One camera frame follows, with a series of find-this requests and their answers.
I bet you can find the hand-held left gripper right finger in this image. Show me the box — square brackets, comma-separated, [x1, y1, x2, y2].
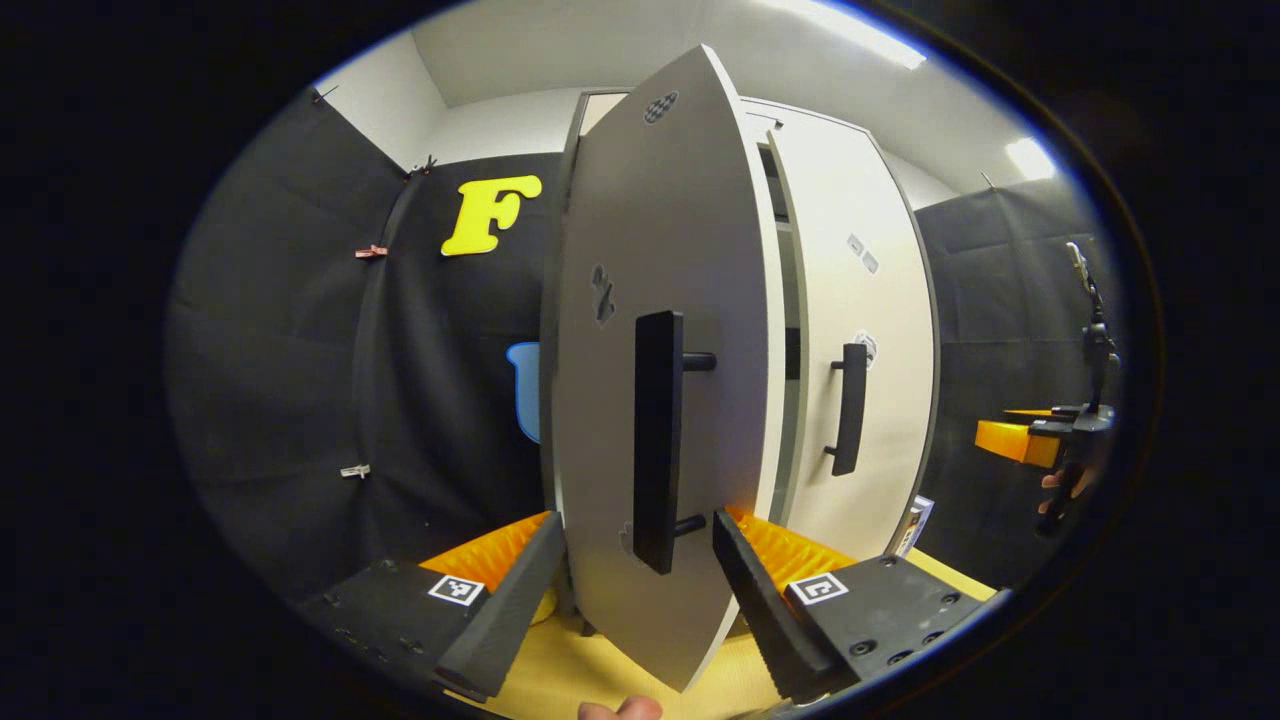
[712, 507, 1001, 706]

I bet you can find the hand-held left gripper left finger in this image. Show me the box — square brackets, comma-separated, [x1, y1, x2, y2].
[300, 510, 569, 701]

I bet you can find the white cabinet door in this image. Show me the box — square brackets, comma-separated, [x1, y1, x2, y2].
[765, 100, 938, 561]
[552, 45, 786, 693]

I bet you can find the white and grey cabinet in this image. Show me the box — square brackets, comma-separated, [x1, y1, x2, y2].
[540, 88, 946, 641]

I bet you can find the small ceiling light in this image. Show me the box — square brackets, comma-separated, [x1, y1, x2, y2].
[1005, 137, 1058, 182]

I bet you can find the black backdrop cloth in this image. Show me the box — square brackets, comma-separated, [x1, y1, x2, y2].
[165, 88, 1126, 601]

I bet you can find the black door handle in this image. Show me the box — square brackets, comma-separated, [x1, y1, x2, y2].
[823, 343, 869, 477]
[633, 310, 718, 576]

